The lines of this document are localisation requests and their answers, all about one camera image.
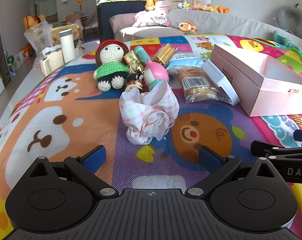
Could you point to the soft tissue packet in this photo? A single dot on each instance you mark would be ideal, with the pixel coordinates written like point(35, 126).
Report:
point(183, 60)

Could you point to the clear plastic bag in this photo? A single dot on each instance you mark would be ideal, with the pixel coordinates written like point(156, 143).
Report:
point(37, 37)

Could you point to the white box lid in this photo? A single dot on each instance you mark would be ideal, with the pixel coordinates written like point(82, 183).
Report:
point(220, 80)

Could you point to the colourful cartoon play mat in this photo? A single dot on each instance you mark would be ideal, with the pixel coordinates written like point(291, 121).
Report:
point(66, 120)

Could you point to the pink teal toy figure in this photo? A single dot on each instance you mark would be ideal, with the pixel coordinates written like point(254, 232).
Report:
point(156, 73)

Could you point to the dining chairs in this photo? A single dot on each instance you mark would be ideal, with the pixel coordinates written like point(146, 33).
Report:
point(77, 21)

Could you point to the green ball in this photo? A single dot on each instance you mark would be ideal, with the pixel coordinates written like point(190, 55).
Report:
point(11, 60)

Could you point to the grey neck pillow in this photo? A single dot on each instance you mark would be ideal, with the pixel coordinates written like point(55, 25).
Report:
point(289, 15)

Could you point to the small teal plush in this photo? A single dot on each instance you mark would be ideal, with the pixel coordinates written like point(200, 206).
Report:
point(189, 32)

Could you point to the pink gift box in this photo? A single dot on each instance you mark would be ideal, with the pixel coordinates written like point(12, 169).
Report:
point(278, 97)

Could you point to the dark fish tank cabinet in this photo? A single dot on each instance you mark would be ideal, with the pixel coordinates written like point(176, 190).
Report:
point(108, 20)

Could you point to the row of orange plush toys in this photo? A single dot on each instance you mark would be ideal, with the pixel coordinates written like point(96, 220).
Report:
point(210, 8)

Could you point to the biscuit stick packet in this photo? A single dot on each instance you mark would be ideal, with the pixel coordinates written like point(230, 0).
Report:
point(163, 53)

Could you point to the pink checkered doll dress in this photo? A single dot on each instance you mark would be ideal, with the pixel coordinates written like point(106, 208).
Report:
point(146, 115)

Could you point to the grey sofa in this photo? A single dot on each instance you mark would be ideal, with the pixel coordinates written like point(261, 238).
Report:
point(228, 25)

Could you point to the white thermos bottle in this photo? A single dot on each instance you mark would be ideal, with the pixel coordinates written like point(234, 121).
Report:
point(67, 47)

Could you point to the pink white blanket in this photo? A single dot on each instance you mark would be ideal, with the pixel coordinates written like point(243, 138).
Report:
point(151, 18)

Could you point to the orange fish plush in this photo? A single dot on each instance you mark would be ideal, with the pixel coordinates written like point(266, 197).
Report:
point(186, 26)

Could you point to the teal plastic toy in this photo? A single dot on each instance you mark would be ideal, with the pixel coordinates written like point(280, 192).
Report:
point(141, 52)

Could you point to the white lidded jug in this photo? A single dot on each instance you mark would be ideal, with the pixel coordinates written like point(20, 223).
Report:
point(53, 60)

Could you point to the clear bread packet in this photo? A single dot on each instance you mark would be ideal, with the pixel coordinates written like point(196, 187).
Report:
point(198, 87)

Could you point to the cream pillow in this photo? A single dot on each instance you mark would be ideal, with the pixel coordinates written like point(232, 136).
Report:
point(168, 5)

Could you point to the orange plush animal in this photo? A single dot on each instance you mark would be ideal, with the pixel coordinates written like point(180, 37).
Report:
point(150, 4)

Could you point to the white yellow duck plush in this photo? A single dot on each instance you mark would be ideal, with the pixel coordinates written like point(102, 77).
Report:
point(183, 5)

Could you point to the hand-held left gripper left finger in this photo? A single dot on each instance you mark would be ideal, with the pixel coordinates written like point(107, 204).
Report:
point(93, 156)

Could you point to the crochet doll with green sweater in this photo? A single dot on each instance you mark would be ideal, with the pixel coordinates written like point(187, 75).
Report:
point(111, 67)

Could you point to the teal cloth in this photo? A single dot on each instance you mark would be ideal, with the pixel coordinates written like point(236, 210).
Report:
point(285, 41)

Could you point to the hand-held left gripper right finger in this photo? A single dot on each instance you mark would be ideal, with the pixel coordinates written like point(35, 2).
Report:
point(210, 156)

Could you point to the wicker basket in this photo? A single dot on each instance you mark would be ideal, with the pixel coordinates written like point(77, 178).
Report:
point(63, 28)

